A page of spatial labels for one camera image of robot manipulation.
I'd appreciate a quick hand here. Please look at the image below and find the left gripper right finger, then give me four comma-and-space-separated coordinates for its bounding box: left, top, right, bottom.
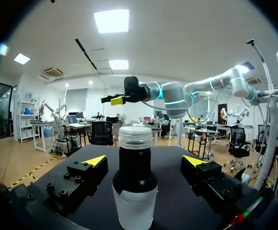
180, 155, 250, 216

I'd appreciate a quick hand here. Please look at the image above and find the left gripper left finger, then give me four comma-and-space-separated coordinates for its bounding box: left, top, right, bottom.
44, 155, 109, 216

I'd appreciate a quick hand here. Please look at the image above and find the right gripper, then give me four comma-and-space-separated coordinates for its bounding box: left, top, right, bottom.
100, 76, 147, 106

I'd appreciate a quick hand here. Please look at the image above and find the dark bottle with white label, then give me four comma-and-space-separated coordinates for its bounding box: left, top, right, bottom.
112, 126, 159, 230

